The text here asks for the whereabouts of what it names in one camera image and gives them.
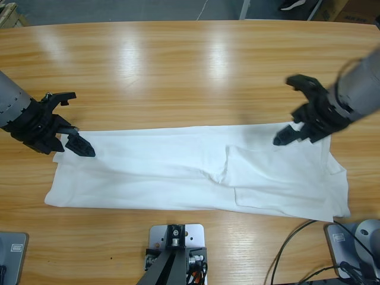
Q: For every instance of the wooden pallet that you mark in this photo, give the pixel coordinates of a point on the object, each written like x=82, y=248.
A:
x=12, y=17

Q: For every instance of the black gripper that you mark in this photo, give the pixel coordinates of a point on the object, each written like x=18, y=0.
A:
x=323, y=115
x=37, y=127

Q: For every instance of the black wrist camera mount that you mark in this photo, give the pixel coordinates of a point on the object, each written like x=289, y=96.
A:
x=302, y=80
x=65, y=96

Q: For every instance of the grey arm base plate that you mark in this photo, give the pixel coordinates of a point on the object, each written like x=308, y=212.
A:
x=13, y=255
x=368, y=237

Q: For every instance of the black shoe white sole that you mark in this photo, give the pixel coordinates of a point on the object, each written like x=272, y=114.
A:
x=292, y=4

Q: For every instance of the brown cardboard box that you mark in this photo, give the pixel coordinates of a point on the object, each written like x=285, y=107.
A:
x=326, y=13

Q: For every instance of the dark printed box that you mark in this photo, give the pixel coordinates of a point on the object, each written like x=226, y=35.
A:
x=362, y=12

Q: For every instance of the white Unitree t-shirt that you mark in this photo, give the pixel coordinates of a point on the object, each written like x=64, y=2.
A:
x=148, y=172

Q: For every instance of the white mount block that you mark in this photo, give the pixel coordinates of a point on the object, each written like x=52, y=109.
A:
x=194, y=234

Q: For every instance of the white pole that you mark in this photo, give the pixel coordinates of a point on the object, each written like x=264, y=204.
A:
x=245, y=10

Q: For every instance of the dark camera post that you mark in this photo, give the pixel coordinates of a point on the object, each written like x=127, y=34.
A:
x=166, y=273

